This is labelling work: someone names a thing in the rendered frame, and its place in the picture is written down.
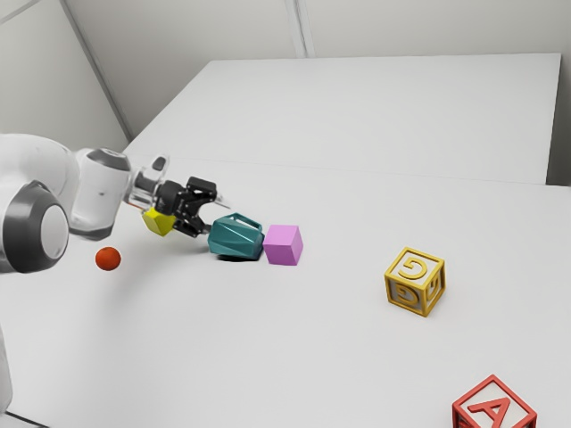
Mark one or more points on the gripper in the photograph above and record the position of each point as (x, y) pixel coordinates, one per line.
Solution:
(171, 201)

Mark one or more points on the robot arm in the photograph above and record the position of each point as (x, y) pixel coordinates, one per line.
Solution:
(40, 187)

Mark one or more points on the teal faceted mug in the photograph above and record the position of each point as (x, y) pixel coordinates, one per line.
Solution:
(236, 237)

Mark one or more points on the yellow faceted block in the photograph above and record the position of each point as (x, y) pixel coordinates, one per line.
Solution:
(158, 221)

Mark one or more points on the pink cube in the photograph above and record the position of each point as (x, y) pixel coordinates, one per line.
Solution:
(282, 245)

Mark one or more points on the red ball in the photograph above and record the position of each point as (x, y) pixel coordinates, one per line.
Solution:
(108, 258)

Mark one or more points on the yellow letter block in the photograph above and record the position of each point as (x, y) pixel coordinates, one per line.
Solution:
(415, 282)

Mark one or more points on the red letter block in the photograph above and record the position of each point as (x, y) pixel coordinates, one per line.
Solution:
(493, 406)

